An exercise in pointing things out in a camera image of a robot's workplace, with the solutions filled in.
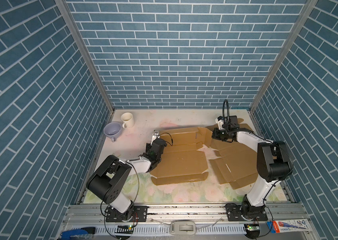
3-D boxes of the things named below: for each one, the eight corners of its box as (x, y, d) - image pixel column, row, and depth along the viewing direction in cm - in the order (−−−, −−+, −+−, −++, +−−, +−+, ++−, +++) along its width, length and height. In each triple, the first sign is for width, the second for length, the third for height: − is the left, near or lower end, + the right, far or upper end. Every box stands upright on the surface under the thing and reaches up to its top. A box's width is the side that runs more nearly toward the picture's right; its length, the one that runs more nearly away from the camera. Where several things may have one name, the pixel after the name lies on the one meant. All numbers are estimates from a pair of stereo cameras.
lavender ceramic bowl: (103, 132, 106) (100, 127, 102) (117, 124, 112) (114, 119, 107) (114, 143, 101) (111, 138, 96) (127, 134, 106) (125, 128, 101)
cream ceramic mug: (124, 131, 108) (121, 123, 101) (124, 120, 114) (121, 113, 107) (134, 129, 109) (132, 121, 102) (133, 119, 115) (131, 111, 109)
